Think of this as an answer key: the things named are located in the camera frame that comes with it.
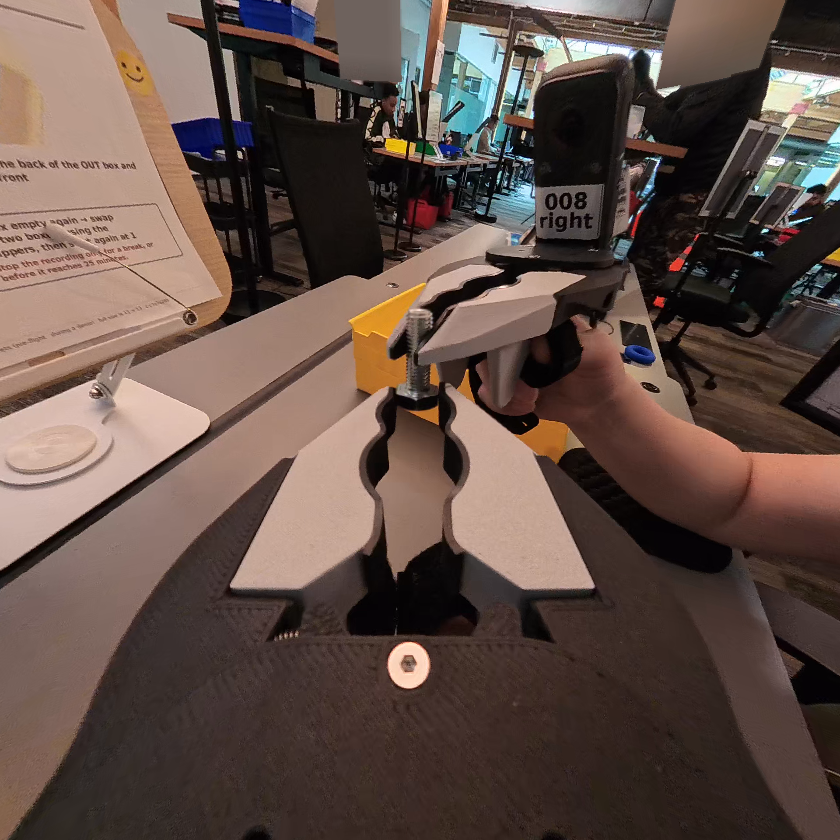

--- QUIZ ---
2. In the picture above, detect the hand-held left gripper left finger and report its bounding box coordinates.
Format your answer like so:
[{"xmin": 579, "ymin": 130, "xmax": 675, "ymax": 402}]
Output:
[{"xmin": 230, "ymin": 386, "xmax": 400, "ymax": 613}]

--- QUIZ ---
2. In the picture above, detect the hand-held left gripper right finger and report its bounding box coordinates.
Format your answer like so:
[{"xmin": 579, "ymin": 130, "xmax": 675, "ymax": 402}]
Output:
[{"xmin": 435, "ymin": 382, "xmax": 596, "ymax": 610}]

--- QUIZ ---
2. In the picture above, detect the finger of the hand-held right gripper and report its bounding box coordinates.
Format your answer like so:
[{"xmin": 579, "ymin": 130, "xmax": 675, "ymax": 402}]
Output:
[
  {"xmin": 387, "ymin": 262, "xmax": 509, "ymax": 361},
  {"xmin": 413, "ymin": 272, "xmax": 588, "ymax": 367}
]

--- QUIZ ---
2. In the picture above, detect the steel hex bolt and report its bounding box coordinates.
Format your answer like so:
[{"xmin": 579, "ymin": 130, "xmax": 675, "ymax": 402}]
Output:
[{"xmin": 395, "ymin": 308, "xmax": 438, "ymax": 412}]

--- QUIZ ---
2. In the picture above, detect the yellow plastic bin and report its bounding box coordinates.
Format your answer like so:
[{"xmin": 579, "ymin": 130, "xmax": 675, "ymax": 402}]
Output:
[{"xmin": 349, "ymin": 283, "xmax": 571, "ymax": 463}]

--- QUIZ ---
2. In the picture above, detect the person's right forearm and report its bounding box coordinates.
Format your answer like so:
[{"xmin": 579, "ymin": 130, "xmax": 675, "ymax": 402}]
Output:
[{"xmin": 577, "ymin": 374, "xmax": 840, "ymax": 560}]

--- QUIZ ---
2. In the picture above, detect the person's right hand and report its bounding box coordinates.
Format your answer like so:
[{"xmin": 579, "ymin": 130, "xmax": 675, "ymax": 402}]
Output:
[{"xmin": 474, "ymin": 315, "xmax": 632, "ymax": 429}]

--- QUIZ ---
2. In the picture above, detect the red storage bin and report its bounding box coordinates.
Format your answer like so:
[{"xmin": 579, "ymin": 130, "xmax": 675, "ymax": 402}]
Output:
[{"xmin": 407, "ymin": 190, "xmax": 454, "ymax": 231}]

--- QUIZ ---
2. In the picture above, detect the black wrist rest pad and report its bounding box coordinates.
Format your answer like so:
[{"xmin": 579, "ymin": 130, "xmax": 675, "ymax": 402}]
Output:
[{"xmin": 558, "ymin": 446, "xmax": 734, "ymax": 574}]

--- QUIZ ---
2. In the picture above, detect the black high-back chair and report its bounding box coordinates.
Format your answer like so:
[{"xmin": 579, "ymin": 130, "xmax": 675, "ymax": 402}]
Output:
[{"xmin": 268, "ymin": 110, "xmax": 385, "ymax": 290}]

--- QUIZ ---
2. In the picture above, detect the black swivel office chair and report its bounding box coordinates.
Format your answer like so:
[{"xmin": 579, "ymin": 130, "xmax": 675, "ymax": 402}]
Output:
[{"xmin": 656, "ymin": 203, "xmax": 840, "ymax": 408}]

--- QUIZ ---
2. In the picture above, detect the wooden instruction board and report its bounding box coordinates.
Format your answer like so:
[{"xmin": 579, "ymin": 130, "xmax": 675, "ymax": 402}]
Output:
[{"xmin": 0, "ymin": 0, "xmax": 232, "ymax": 403}]

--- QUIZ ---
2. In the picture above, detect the white round disc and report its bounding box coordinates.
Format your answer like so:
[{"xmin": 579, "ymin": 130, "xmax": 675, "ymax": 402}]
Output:
[{"xmin": 5, "ymin": 425, "xmax": 99, "ymax": 475}]

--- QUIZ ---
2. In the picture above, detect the black metal rack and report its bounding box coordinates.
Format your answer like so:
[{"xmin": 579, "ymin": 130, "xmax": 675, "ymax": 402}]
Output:
[{"xmin": 172, "ymin": 0, "xmax": 309, "ymax": 316}]

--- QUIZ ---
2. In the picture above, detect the blue storage bin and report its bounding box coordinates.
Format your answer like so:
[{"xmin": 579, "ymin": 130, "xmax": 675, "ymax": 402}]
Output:
[
  {"xmin": 172, "ymin": 118, "xmax": 255, "ymax": 152},
  {"xmin": 238, "ymin": 0, "xmax": 317, "ymax": 46}
]

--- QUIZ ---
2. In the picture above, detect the wooden top desk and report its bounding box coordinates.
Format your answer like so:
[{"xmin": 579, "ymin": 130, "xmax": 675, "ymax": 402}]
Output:
[{"xmin": 167, "ymin": 13, "xmax": 395, "ymax": 277}]

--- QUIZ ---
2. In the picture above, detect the grey metal bin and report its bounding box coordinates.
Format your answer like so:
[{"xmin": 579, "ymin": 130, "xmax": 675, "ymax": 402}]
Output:
[{"xmin": 768, "ymin": 295, "xmax": 840, "ymax": 355}]

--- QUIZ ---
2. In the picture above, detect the smiley face sticker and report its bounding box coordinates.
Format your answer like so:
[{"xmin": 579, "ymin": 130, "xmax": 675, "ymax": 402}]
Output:
[{"xmin": 115, "ymin": 49, "xmax": 155, "ymax": 98}]

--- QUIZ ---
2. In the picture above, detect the printed instruction sheet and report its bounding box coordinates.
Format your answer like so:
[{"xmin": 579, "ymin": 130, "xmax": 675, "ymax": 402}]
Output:
[{"xmin": 0, "ymin": 0, "xmax": 224, "ymax": 368}]

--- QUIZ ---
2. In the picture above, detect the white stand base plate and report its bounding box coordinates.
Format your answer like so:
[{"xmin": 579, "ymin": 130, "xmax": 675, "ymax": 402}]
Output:
[{"xmin": 0, "ymin": 377, "xmax": 211, "ymax": 572}]

